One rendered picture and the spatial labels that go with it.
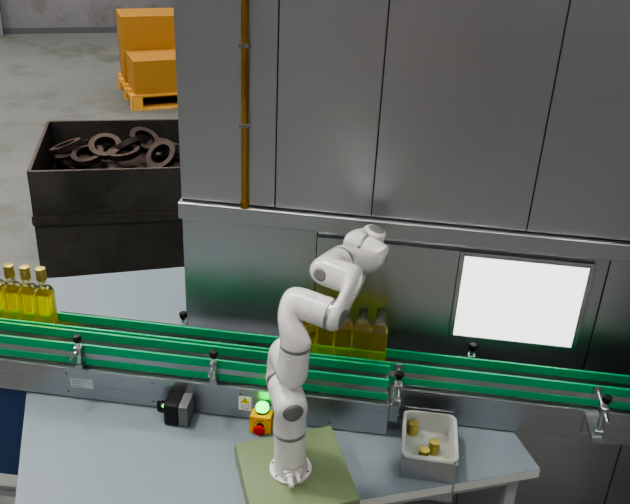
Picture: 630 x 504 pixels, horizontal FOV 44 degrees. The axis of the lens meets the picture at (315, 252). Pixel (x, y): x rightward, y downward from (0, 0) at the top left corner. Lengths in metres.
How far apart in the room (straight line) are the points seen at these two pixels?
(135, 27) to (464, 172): 6.32
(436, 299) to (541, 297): 0.34
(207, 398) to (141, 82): 5.78
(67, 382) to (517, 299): 1.54
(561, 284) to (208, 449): 1.26
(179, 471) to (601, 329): 1.46
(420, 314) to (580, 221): 0.60
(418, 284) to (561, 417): 0.64
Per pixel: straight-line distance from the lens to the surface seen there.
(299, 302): 2.03
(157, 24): 8.48
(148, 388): 2.69
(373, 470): 2.51
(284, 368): 2.09
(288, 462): 2.30
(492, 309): 2.67
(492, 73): 2.38
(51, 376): 2.80
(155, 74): 8.11
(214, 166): 2.55
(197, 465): 2.51
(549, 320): 2.71
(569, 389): 2.67
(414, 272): 2.58
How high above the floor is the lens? 2.47
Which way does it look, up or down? 28 degrees down
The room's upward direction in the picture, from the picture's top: 3 degrees clockwise
